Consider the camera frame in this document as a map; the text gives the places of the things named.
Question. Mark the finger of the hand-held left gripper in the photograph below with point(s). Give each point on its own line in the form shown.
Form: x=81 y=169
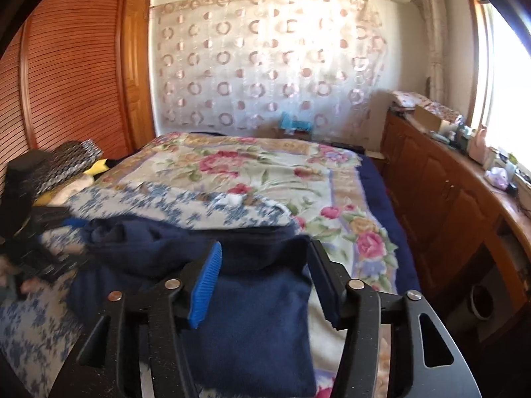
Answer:
x=66 y=219

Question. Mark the grey patterned pillow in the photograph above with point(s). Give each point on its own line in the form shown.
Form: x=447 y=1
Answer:
x=66 y=161

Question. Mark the navy t-shirt orange print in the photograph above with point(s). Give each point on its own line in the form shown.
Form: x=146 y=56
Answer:
x=249 y=298

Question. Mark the wooden door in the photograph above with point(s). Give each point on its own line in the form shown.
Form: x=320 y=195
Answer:
x=139 y=70

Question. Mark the white pillow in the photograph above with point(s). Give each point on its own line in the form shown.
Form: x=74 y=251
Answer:
x=72 y=188

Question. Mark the navy bed sheet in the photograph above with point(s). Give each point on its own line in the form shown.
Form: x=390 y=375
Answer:
x=398 y=236

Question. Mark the cardboard box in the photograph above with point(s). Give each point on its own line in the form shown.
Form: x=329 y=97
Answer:
x=429 y=118

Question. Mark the sheer circle-patterned curtain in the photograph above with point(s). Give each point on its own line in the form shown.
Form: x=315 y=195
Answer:
x=257 y=58

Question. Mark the white plastic bag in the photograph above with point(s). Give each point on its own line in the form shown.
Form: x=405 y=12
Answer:
x=498 y=177

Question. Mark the long wooden cabinet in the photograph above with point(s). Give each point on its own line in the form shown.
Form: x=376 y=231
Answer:
x=435 y=199

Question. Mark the dark round bin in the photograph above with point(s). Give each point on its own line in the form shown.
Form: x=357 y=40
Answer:
x=482 y=302

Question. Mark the floral blanket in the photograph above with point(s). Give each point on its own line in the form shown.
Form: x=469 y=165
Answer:
x=257 y=161

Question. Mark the teal box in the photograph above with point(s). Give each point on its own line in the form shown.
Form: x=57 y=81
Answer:
x=292 y=123

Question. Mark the wooden louvered wardrobe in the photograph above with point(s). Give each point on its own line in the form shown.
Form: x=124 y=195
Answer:
x=74 y=70

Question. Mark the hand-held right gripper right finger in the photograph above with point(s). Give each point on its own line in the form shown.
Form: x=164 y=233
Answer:
x=327 y=290

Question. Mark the window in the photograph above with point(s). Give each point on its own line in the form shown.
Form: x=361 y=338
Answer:
x=506 y=83

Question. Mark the pink jug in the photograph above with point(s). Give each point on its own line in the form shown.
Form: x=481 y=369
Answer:
x=479 y=147

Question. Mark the floral wrapped box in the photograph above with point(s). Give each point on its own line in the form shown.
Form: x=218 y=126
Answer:
x=415 y=98

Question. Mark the blue white patterned cloth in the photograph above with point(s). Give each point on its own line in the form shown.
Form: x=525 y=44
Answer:
x=166 y=203

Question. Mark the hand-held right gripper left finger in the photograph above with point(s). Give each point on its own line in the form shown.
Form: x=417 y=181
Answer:
x=205 y=286

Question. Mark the yellow plush toy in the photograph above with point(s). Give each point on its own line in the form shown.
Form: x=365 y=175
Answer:
x=98 y=166

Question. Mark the floral side curtain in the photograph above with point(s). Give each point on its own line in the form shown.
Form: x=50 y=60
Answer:
x=431 y=29

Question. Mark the person's left hand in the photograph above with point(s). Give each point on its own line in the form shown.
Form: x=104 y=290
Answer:
x=25 y=285

